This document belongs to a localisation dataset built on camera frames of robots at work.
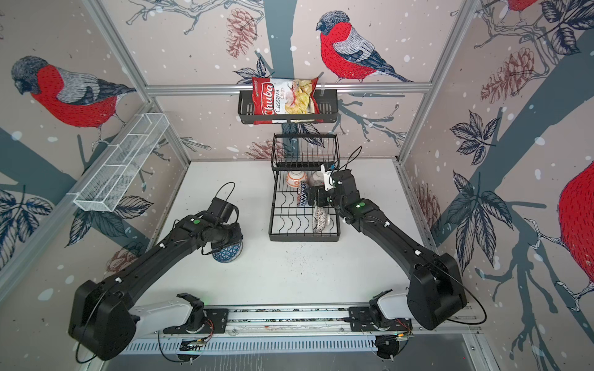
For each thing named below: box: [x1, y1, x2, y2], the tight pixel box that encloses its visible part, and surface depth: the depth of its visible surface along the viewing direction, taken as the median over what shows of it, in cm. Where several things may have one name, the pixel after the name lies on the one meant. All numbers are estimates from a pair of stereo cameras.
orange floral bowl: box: [285, 170, 309, 188], surface depth 109 cm
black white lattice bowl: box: [313, 205, 327, 234], surface depth 90 cm
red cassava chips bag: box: [251, 76, 325, 126], surface depth 89 cm
